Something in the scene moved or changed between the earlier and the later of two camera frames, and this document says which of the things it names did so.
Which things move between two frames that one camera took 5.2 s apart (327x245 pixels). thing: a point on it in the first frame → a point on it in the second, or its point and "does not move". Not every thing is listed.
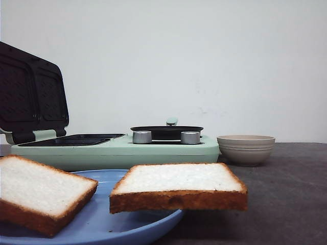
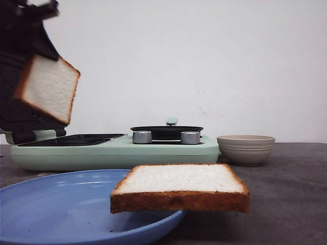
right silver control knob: x=190 y=138 does not move
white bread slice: x=39 y=199 → x=48 y=86
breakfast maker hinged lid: x=32 y=95 does not move
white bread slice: x=203 y=186 does not move
